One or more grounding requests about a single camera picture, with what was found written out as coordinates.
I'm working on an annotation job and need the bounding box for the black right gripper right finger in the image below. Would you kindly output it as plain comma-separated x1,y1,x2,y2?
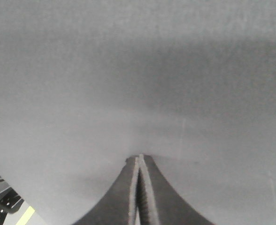
138,154,212,225

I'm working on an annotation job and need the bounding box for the fridge door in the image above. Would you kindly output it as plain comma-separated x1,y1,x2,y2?
0,0,276,225

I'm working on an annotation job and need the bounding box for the yellow floor tape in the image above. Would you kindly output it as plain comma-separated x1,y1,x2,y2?
16,206,35,225

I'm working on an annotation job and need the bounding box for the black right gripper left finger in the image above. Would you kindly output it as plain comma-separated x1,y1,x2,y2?
75,156,139,225

